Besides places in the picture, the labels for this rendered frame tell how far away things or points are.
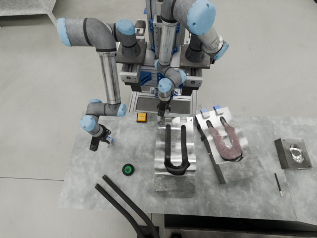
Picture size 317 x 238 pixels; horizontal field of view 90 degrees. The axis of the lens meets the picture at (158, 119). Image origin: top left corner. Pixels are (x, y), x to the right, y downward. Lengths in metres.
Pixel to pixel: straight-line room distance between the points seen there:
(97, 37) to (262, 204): 1.32
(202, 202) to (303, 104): 2.16
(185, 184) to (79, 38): 0.98
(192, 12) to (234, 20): 2.96
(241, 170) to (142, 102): 1.36
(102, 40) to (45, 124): 2.00
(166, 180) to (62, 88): 2.21
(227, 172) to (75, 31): 1.09
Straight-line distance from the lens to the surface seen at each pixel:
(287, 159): 1.37
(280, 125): 1.53
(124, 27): 1.20
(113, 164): 1.22
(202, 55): 1.29
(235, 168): 1.14
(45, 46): 3.63
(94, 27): 0.82
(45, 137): 2.57
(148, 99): 2.04
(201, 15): 0.73
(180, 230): 1.20
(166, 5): 0.82
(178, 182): 1.10
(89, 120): 0.91
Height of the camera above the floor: 1.96
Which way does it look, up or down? 66 degrees down
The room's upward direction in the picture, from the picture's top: 4 degrees counter-clockwise
